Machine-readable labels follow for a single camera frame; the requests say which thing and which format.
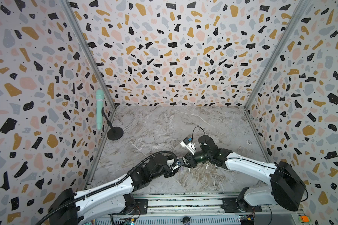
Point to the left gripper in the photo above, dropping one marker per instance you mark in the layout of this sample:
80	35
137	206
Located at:
172	173

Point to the orange button box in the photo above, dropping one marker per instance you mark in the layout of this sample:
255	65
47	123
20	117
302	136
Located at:
304	219

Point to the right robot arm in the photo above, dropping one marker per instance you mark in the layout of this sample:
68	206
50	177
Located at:
283	186

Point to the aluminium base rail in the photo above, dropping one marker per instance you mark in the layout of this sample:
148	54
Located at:
205	209

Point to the black microphone stand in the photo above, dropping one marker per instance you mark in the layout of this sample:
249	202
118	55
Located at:
114	133

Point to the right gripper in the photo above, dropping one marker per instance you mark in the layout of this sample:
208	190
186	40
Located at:
191	159

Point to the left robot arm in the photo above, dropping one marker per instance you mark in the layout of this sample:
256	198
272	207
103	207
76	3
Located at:
79	208

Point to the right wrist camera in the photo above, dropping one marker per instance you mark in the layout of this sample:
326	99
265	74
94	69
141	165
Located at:
187	143

